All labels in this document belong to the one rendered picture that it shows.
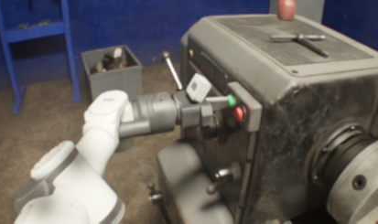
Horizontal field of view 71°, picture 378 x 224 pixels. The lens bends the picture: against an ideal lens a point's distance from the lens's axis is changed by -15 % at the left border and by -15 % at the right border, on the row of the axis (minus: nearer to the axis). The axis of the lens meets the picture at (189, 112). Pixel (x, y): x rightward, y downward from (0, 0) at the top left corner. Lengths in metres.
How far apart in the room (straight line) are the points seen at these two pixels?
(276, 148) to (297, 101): 0.12
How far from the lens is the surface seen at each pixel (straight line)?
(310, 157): 0.82
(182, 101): 0.67
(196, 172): 1.12
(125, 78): 2.65
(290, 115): 0.67
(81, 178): 0.41
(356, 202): 0.71
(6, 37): 3.44
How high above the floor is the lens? 1.59
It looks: 32 degrees down
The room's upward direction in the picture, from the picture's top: 1 degrees clockwise
